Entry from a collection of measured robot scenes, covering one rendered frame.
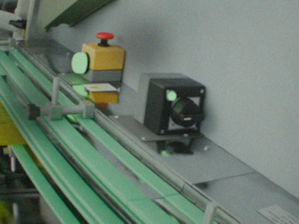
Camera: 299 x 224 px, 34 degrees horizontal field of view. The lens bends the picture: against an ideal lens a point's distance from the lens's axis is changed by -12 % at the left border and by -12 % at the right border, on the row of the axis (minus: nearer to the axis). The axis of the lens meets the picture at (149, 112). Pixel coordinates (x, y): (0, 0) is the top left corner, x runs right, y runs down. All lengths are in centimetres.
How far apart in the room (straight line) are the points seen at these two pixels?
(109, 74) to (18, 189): 38
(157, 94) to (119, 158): 12
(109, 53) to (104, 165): 37
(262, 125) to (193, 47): 22
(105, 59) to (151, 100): 26
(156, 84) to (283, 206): 32
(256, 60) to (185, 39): 19
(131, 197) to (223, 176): 14
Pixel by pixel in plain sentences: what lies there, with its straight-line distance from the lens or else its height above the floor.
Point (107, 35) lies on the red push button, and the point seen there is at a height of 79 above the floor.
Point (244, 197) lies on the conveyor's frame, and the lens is 71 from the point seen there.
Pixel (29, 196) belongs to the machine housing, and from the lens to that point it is 129.
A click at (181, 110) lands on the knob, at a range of 85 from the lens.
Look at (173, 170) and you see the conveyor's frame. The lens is 76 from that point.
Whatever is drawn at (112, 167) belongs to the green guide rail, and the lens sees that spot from 78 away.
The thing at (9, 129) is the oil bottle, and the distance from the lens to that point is 122.
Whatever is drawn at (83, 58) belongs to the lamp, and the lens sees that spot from 111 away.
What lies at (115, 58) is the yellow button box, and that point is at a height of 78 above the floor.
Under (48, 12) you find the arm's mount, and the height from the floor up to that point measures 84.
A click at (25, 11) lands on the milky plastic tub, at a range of 170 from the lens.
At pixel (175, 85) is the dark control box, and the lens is 86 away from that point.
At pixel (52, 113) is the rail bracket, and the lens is 93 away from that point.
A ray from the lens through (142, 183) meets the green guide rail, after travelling 75.
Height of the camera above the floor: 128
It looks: 30 degrees down
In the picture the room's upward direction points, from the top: 93 degrees counter-clockwise
